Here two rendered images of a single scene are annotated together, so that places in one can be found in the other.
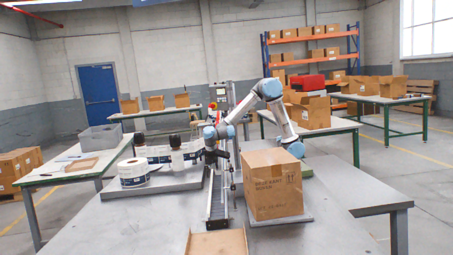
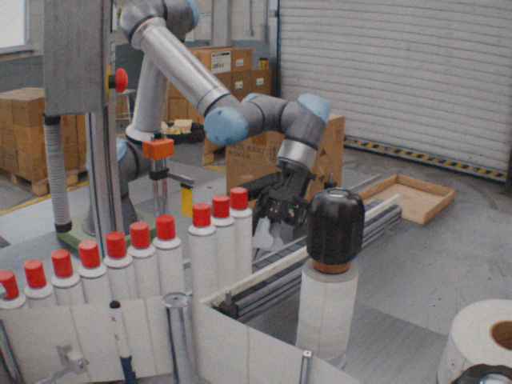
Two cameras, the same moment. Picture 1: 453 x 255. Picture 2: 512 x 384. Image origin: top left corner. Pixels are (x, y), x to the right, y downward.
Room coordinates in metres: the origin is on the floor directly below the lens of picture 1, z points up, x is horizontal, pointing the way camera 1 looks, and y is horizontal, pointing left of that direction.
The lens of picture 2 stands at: (2.67, 0.70, 1.40)
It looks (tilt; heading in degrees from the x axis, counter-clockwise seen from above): 20 degrees down; 222
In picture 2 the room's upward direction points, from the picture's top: 1 degrees clockwise
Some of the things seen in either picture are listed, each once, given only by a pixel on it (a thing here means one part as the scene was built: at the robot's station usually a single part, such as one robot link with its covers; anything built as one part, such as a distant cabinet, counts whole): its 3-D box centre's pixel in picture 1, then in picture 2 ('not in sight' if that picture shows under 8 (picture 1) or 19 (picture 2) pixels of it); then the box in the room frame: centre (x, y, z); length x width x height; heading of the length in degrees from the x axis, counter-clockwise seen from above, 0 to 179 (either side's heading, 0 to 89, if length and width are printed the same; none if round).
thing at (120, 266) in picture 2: not in sight; (122, 289); (2.33, 0.09, 0.98); 0.05 x 0.05 x 0.20
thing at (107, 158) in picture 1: (97, 182); not in sight; (3.63, 1.62, 0.40); 1.90 x 0.75 x 0.80; 5
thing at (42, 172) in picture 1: (47, 170); not in sight; (2.92, 1.75, 0.81); 0.38 x 0.36 x 0.02; 5
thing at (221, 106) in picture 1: (222, 97); (82, 49); (2.32, 0.01, 1.38); 0.17 x 0.10 x 0.19; 55
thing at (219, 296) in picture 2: (212, 177); (290, 260); (1.93, 0.13, 0.91); 1.07 x 0.01 x 0.02; 0
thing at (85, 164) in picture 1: (82, 164); not in sight; (2.98, 1.44, 0.82); 0.34 x 0.24 x 0.03; 11
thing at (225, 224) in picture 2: not in sight; (222, 247); (2.09, 0.09, 0.98); 0.05 x 0.05 x 0.20
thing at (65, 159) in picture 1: (74, 157); not in sight; (3.36, 1.70, 0.81); 0.32 x 0.24 x 0.01; 81
